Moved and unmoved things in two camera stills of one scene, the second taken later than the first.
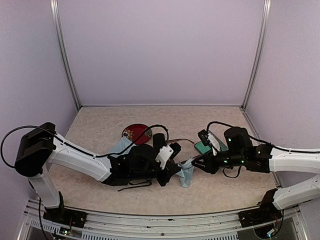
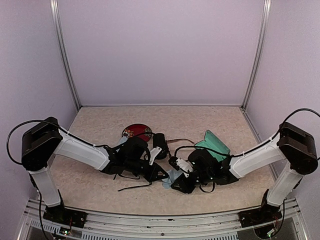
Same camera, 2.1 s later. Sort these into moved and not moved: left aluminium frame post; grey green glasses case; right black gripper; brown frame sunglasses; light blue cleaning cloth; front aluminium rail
Moved: right black gripper; light blue cleaning cloth
Not moved: front aluminium rail; brown frame sunglasses; left aluminium frame post; grey green glasses case
